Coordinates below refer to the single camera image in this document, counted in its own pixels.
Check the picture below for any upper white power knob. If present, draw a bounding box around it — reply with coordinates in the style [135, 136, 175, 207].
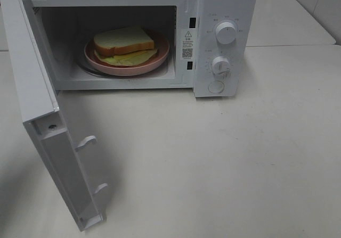
[215, 20, 237, 45]

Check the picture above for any white microwave door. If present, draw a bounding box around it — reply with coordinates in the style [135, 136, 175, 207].
[1, 0, 107, 231]

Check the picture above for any round white door button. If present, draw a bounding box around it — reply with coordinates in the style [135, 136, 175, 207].
[208, 81, 224, 94]

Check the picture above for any white microwave oven body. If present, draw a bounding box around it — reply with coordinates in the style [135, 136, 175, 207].
[31, 0, 256, 97]

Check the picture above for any white warning label sticker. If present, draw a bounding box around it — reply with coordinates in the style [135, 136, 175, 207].
[180, 28, 198, 60]

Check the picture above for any pink round plate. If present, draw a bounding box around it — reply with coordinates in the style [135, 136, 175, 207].
[84, 30, 170, 77]

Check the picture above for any lower white timer knob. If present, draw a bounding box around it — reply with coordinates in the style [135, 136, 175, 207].
[212, 56, 231, 76]

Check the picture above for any glass microwave turntable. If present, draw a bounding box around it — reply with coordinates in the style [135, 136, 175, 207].
[75, 56, 175, 79]

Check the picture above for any sandwich with lettuce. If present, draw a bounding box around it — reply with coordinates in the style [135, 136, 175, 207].
[93, 26, 158, 67]

